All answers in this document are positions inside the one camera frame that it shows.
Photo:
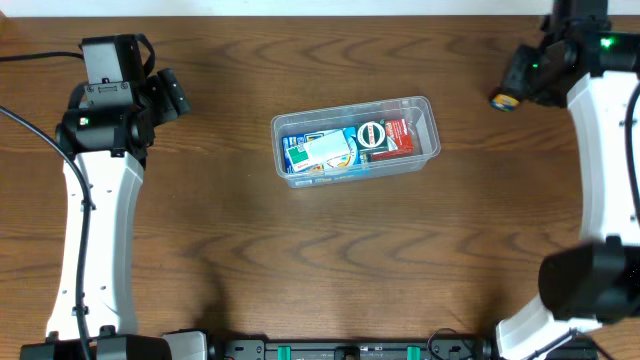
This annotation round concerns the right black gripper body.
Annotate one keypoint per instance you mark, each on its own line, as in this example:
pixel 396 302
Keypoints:
pixel 522 76

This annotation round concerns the clear plastic container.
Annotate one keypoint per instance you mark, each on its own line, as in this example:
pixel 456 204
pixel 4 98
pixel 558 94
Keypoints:
pixel 415 110

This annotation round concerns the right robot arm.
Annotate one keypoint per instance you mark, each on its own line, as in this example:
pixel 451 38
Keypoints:
pixel 594 74

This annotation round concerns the red Panadol ActiFast box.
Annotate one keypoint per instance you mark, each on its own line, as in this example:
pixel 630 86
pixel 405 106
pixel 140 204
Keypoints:
pixel 399 141

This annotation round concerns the dark green square packet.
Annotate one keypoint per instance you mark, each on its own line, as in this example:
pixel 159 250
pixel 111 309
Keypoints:
pixel 371 136

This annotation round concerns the blue medicine box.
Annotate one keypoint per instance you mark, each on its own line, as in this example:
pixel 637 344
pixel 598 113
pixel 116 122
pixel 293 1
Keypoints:
pixel 353 158

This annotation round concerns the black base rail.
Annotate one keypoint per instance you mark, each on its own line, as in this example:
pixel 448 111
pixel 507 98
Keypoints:
pixel 440 347

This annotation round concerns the white green medicine box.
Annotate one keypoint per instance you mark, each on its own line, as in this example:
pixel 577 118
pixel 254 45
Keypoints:
pixel 305 151

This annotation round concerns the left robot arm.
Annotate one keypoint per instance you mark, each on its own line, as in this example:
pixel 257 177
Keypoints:
pixel 105 151

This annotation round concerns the dark bottle white cap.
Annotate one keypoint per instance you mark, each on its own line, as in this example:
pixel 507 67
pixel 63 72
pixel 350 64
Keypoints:
pixel 504 102

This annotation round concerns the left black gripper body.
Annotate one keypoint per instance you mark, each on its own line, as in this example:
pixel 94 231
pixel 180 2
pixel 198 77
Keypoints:
pixel 167 92

